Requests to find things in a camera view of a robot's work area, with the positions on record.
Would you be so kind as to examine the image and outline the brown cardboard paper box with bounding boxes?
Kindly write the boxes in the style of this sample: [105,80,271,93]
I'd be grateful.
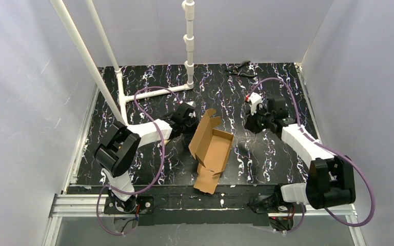
[188,109,234,195]

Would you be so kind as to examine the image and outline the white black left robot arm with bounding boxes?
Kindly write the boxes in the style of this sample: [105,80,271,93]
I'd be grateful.
[90,101,199,202]

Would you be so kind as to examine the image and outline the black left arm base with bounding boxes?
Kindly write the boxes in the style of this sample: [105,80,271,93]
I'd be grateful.
[103,193,154,215]

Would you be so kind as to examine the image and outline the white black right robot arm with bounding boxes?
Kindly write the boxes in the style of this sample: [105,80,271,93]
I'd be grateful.
[244,93,356,209]

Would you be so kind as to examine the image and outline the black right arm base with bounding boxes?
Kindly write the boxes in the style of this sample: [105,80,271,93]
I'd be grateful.
[247,191,306,234]

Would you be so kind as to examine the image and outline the black pliers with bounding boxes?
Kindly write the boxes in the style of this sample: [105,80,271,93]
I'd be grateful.
[225,60,256,78]

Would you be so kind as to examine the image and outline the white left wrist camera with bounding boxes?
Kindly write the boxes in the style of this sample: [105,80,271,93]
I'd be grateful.
[178,101,196,118]

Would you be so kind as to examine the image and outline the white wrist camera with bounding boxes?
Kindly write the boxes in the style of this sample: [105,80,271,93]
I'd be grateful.
[178,101,196,118]
[245,92,262,115]

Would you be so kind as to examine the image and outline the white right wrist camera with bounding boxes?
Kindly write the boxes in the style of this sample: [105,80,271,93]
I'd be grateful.
[245,92,262,115]

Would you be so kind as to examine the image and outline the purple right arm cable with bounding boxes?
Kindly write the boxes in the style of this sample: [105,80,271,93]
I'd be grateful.
[249,77,376,235]

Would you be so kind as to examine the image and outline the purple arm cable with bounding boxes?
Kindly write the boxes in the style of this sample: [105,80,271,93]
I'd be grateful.
[96,86,184,237]
[249,77,376,235]

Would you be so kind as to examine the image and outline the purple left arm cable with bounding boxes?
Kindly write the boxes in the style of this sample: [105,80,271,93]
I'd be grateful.
[96,86,184,237]

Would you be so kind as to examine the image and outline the white PVC pipe frame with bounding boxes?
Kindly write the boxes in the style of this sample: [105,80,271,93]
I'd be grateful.
[51,1,196,124]

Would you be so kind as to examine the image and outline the aluminium rail frame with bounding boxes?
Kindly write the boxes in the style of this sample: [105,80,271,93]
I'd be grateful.
[42,85,358,246]

